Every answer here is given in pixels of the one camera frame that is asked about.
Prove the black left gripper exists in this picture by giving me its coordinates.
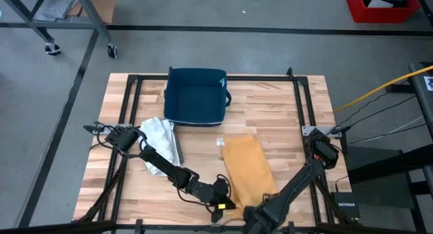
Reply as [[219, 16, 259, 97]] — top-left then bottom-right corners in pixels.
[[192, 177, 237, 225]]

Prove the orange towel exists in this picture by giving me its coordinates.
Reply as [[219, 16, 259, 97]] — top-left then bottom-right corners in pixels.
[[216, 135, 280, 225]]

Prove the grey checked towel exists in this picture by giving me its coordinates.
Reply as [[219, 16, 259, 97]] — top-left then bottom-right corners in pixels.
[[170, 121, 185, 166]]

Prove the white towel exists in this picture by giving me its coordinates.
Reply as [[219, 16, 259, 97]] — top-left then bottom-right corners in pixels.
[[137, 116, 182, 177]]

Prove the navy fabric basket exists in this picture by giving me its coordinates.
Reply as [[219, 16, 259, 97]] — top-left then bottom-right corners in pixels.
[[163, 66, 233, 128]]

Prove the black side table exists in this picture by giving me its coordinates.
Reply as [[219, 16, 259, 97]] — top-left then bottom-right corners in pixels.
[[344, 62, 433, 234]]

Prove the red plastic bin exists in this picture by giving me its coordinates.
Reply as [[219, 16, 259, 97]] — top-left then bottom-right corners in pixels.
[[346, 0, 421, 24]]

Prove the brown cardboard box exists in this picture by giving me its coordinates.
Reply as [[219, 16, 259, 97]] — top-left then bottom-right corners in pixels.
[[67, 0, 120, 24]]

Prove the silver plastic bag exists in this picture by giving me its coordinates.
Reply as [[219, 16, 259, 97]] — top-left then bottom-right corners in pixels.
[[33, 0, 79, 22]]

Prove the black Netgear network switch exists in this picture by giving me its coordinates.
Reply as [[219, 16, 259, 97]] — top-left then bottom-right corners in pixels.
[[330, 191, 362, 220]]

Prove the thin black floor cable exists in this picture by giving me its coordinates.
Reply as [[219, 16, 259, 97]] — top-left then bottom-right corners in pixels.
[[338, 95, 417, 127], [348, 124, 428, 145]]

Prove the yellow arm power cable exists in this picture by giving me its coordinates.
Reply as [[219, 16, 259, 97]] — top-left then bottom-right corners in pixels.
[[333, 65, 433, 114]]

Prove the grey wheeled cart frame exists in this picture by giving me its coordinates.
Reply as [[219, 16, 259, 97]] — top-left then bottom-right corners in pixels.
[[0, 0, 119, 59]]

